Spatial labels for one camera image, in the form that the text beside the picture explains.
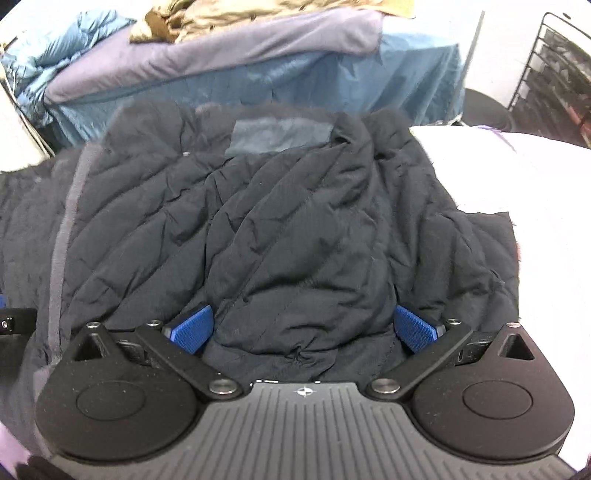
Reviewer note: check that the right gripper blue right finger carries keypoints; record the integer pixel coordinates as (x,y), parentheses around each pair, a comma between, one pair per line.
(433,345)

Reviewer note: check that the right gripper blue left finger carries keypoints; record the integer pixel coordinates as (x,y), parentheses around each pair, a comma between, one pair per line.
(174,346)

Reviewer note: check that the black quilted jacket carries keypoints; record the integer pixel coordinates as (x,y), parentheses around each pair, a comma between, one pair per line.
(302,229)

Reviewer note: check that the lavender patterned bed sheet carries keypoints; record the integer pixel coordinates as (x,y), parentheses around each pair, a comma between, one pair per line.
(499,411)

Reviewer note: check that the teal blue jacket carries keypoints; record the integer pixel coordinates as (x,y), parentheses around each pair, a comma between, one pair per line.
(415,68)

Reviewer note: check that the purple grey fleece garment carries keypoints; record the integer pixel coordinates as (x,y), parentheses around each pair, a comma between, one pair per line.
(116,62)

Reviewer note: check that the golden yellow fabric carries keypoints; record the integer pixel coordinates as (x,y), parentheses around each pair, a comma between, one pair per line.
(178,21)

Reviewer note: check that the black wire rack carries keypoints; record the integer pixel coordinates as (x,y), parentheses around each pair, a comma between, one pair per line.
(552,99)

